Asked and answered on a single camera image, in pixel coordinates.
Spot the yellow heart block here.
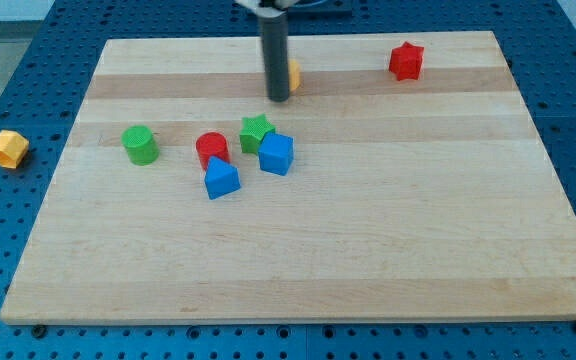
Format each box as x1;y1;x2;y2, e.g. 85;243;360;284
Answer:
288;59;301;93

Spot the blue cube block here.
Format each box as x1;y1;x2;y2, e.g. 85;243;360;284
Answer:
258;133;294;176

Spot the green star block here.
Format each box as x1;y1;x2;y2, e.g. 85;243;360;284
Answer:
239;114;276;155

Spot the blue triangular prism block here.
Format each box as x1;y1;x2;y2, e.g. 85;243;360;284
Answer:
204;156;241;200

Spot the red cylinder block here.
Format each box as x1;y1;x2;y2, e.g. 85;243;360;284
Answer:
195;132;231;170

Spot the wooden board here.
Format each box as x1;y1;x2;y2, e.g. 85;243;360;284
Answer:
0;31;576;325

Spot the green cylinder block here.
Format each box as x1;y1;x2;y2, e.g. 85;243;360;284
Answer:
121;125;159;166

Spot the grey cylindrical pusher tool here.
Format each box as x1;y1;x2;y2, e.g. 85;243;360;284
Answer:
257;9;290;103

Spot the red star block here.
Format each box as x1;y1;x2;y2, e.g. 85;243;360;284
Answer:
388;42;425;81

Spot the yellow hexagon block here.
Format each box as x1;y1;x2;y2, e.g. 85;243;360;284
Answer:
0;130;30;169

